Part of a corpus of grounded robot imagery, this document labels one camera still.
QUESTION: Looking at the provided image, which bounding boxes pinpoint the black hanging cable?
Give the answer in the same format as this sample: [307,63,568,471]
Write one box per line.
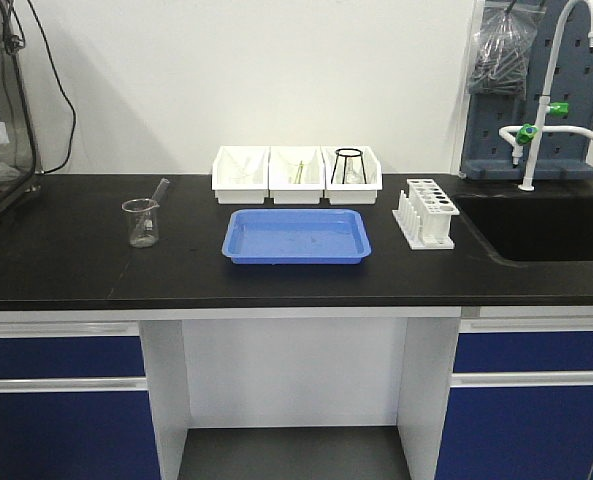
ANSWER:
[24,0,78,175]

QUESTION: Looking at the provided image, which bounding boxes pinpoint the white test tube rack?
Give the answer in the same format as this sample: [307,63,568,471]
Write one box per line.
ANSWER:
[392,179,460,250]

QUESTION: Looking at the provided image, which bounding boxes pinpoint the upper left blue drawer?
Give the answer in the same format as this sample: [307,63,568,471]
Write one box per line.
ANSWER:
[0,336,145,380]

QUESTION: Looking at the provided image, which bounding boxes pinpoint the middle white storage bin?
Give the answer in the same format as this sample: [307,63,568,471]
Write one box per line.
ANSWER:
[269,146,325,205]

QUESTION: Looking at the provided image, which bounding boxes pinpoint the glassware in left bin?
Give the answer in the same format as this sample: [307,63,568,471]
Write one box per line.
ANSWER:
[228,155,261,184]

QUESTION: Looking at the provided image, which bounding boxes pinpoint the black sink basin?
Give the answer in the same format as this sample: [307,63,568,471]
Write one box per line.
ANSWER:
[456,196,593,262]

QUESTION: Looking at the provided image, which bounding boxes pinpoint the right white storage bin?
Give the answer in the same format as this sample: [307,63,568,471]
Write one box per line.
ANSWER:
[320,146,382,205]

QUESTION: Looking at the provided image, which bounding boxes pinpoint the blue drawer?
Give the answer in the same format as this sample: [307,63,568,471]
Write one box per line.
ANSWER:
[436,386,593,479]
[0,391,161,479]
[453,331,593,373]
[0,336,145,380]

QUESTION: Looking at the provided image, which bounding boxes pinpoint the white gooseneck lab faucet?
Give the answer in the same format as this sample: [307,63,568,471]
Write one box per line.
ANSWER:
[498,1,593,192]

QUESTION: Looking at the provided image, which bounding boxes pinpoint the glass flask in right bin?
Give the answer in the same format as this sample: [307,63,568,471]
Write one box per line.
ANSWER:
[342,163,364,184]

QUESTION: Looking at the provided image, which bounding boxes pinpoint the beaker in middle bin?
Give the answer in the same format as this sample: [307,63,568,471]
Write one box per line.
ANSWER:
[287,161,309,185]

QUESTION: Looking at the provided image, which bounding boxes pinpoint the white storage bin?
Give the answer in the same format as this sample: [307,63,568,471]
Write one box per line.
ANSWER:
[269,146,325,205]
[320,146,382,205]
[212,146,270,205]

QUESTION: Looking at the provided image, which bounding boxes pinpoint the yellow green plastic spoons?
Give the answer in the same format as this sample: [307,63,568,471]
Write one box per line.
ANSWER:
[293,161,304,184]

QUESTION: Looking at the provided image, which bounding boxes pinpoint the black wire tripod stand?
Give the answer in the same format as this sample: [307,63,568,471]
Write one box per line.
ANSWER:
[331,147,367,185]

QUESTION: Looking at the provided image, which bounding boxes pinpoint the clear glass beaker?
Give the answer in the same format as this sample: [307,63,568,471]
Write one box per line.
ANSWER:
[121,198,159,248]

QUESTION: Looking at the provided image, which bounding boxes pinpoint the grey pegboard drying rack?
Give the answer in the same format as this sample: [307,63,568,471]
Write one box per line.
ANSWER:
[459,1,593,181]

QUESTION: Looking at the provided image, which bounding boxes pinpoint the left white storage bin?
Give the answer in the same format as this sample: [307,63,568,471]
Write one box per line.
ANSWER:
[212,146,270,205]

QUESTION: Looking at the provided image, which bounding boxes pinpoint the blue plastic tray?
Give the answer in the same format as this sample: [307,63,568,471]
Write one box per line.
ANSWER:
[222,209,372,265]

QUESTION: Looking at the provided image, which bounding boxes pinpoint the lower left blue drawer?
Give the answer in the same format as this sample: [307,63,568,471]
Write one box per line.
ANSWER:
[0,391,161,479]

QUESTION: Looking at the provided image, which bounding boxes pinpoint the glass box at left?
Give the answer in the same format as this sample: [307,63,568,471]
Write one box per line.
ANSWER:
[0,1,40,217]

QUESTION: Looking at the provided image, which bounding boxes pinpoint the clear glass test tube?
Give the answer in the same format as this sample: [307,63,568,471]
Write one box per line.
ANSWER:
[134,178,170,237]

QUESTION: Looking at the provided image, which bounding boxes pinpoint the upper right blue drawer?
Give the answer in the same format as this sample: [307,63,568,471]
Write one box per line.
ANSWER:
[453,331,593,373]

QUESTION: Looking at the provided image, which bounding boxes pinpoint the lower right blue drawer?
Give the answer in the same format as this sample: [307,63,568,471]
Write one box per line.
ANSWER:
[436,386,593,479]

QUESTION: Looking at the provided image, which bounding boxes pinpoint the plastic bag of pegs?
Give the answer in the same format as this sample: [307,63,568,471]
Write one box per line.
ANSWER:
[467,1,546,99]

